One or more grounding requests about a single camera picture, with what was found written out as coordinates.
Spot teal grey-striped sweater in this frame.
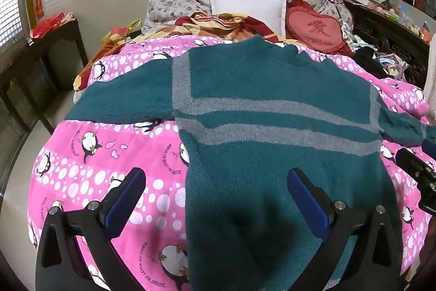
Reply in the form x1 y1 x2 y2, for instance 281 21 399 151
65 35 436 291

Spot pale patterned clothes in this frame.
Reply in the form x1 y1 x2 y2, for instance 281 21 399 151
341 22 413 80

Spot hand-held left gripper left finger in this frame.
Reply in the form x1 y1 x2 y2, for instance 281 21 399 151
36 167 147 291

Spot clutter of small bottles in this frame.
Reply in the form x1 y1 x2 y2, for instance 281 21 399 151
366 0 431 39

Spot black garment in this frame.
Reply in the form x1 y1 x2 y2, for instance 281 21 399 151
354 47 389 80

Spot dark wooden headboard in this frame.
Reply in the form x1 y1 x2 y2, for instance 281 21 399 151
342 0 431 87

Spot window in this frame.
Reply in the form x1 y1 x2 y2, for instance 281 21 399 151
0 0 23 46

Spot dark wooden table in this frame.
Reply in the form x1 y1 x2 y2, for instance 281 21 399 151
0 18 89 135

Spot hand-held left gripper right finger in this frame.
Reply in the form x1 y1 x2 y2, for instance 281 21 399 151
287 167 404 291

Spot red bag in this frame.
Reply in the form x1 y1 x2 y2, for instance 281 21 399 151
30 12 74 38

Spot red heart pillow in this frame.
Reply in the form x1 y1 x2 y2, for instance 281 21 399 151
284 0 353 56

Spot yellow red patterned blanket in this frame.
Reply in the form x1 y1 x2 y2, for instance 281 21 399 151
73 12 290 90

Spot white cloth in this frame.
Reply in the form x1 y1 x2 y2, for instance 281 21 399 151
424 32 436 124

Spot white pillow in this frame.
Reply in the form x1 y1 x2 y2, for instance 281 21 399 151
208 0 287 37

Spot pink penguin blanket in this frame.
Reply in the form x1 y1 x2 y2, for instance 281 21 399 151
29 34 433 291

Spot green yellow cloth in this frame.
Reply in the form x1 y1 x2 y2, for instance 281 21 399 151
100 19 142 46

